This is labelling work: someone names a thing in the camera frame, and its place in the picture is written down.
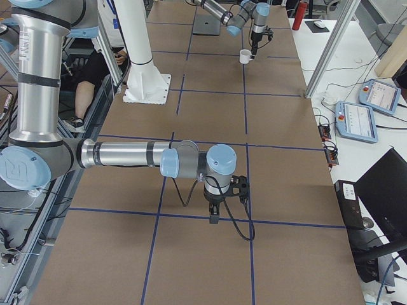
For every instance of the red bottle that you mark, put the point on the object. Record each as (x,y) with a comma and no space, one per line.
(300,13)

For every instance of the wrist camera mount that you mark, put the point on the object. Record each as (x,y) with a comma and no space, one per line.
(239,186)
(268,33)

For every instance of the white computer mouse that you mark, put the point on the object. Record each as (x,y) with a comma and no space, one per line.
(320,24)

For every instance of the grey closed laptop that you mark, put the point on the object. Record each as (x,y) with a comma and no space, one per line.
(206,25)

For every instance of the black desktop box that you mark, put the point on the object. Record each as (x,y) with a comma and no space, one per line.
(361,235)

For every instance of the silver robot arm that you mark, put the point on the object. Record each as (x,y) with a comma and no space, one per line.
(37,154)
(257,13)

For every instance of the black computer monitor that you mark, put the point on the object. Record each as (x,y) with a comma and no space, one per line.
(382,190)

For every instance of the far blue teach pendant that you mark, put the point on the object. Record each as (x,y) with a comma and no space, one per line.
(381,96)

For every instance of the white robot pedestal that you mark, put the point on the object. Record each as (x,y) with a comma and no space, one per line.
(145,83)

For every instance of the near blue teach pendant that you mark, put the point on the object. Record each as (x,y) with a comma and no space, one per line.
(356,121)

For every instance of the orange black adapter upper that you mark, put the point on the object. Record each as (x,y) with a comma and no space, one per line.
(324,131)

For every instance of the seated person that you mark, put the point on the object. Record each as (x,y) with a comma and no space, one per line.
(96,68)

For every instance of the aluminium frame post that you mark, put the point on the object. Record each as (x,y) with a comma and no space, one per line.
(331,46)

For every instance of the orange black adapter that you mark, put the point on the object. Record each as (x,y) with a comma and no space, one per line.
(324,131)
(331,154)

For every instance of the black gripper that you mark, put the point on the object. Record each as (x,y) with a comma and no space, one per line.
(255,39)
(213,199)

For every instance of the white cup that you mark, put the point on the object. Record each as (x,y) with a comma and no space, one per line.
(245,56)

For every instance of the blue teach pendant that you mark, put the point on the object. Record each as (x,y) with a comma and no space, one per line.
(356,121)
(381,96)

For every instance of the orange black adapter lower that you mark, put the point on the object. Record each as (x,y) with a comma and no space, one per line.
(331,154)

